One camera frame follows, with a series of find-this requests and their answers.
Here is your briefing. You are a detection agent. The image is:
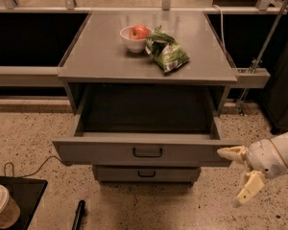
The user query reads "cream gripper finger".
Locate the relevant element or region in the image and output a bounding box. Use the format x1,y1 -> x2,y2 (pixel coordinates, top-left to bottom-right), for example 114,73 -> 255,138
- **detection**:
232,171 -> 266,208
217,146 -> 248,164

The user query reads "white rounded gripper body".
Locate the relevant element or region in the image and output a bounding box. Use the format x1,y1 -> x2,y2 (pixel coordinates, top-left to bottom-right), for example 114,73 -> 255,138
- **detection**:
246,139 -> 288,179

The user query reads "grey top drawer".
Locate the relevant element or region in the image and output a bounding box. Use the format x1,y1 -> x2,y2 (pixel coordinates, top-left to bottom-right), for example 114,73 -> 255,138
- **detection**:
53,84 -> 239,167

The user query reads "grey drawer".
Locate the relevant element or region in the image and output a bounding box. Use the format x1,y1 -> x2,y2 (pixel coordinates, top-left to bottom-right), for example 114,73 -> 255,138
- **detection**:
53,84 -> 239,167
92,166 -> 201,184

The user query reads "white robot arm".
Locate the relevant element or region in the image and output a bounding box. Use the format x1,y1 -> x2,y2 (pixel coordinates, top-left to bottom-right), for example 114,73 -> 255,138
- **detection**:
217,132 -> 288,207

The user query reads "grey lower drawer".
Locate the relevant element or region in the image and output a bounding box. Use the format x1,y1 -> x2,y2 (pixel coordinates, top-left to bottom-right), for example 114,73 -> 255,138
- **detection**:
92,166 -> 201,184

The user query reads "green chip bag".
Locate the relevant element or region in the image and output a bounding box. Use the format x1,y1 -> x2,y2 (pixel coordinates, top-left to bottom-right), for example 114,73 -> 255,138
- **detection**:
145,26 -> 189,74

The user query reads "white bowl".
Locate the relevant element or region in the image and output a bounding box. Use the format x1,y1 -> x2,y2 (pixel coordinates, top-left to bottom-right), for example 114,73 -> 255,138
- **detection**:
120,26 -> 146,53

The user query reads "red apple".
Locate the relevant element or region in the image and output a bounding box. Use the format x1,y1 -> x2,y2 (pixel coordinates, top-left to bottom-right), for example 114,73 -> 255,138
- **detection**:
129,25 -> 151,40

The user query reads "metal tripod stand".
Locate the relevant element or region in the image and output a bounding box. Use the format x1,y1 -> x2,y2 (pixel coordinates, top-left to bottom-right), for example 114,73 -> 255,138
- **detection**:
236,0 -> 288,116

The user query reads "grey cabinet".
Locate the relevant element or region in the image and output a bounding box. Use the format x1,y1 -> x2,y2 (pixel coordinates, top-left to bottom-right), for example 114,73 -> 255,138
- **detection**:
57,11 -> 240,116

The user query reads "black stick object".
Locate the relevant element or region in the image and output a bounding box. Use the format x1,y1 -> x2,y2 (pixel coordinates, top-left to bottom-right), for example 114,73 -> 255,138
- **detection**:
72,200 -> 85,230

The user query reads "black tray table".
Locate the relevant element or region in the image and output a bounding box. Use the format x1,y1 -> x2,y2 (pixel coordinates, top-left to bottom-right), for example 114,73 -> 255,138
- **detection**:
0,176 -> 48,230

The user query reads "white paper cup with lid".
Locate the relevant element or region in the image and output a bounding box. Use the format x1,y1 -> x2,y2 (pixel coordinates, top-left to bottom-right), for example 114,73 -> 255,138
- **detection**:
0,185 -> 20,229

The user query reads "white cable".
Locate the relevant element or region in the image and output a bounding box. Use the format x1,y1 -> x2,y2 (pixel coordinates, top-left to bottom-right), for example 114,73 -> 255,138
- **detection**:
212,4 -> 228,55

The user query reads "black cable on floor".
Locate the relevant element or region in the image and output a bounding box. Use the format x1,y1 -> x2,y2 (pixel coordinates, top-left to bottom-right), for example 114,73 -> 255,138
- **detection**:
3,155 -> 66,178

